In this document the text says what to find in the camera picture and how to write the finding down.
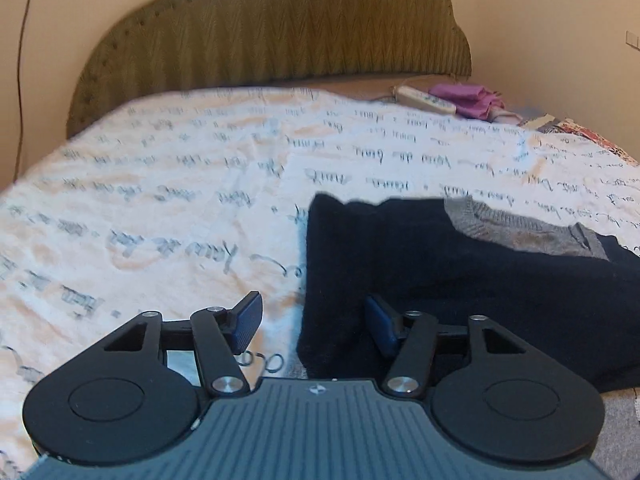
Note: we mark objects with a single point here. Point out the white bedspread with script print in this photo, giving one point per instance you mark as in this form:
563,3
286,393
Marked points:
187,200

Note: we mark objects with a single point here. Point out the purple cloth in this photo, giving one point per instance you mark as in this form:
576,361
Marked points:
475,101

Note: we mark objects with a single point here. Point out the white wall switch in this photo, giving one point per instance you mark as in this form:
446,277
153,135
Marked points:
632,40

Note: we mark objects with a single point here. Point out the white power strip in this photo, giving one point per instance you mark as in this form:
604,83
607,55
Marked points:
420,100

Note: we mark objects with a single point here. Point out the grey sweater with navy sleeves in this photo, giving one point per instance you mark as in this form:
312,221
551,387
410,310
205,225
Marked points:
535,323

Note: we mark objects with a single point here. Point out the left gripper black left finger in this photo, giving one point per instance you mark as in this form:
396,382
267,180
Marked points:
219,335

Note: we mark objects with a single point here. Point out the olive green padded headboard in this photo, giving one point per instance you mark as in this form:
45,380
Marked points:
181,45

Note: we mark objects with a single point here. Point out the red patterned cloth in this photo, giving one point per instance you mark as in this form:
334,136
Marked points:
568,126

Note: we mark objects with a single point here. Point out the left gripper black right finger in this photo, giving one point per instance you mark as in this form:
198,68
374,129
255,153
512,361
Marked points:
409,340

